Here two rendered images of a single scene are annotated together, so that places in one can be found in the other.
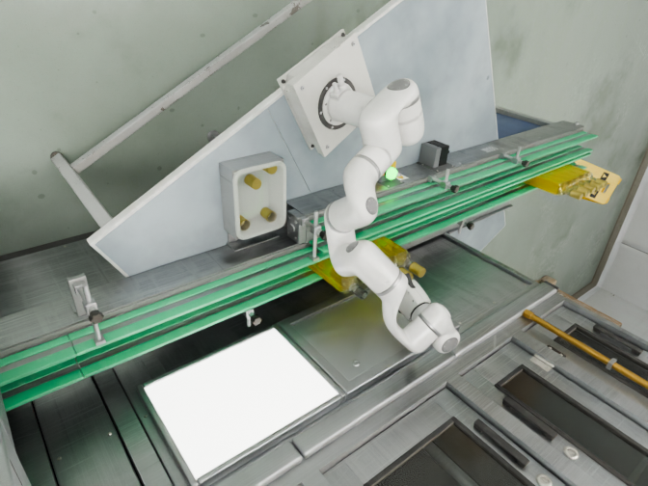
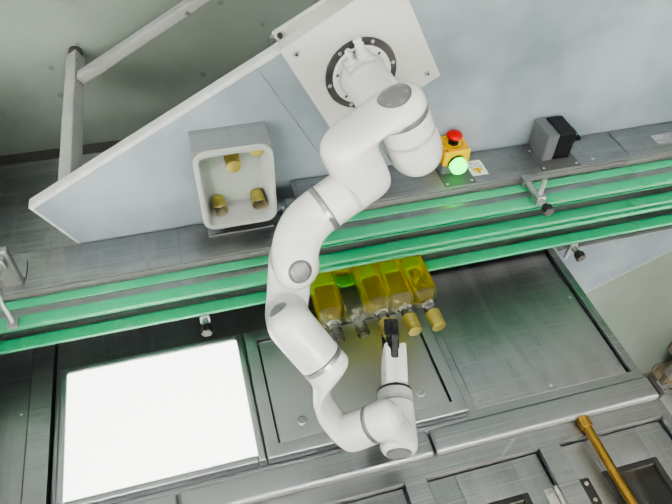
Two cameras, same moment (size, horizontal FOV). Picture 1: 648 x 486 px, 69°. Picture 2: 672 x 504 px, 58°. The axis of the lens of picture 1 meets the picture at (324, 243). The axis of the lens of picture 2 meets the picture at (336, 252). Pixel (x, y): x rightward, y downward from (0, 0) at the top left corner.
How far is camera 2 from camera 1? 0.63 m
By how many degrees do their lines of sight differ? 23
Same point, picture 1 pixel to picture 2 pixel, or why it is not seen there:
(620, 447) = not seen: outside the picture
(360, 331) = not seen: hidden behind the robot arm
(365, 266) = (282, 342)
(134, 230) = (81, 199)
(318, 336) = (280, 367)
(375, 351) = not seen: hidden behind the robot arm
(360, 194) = (284, 254)
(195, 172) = (154, 141)
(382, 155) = (343, 198)
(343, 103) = (353, 84)
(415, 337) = (345, 434)
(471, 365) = (452, 471)
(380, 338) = (352, 395)
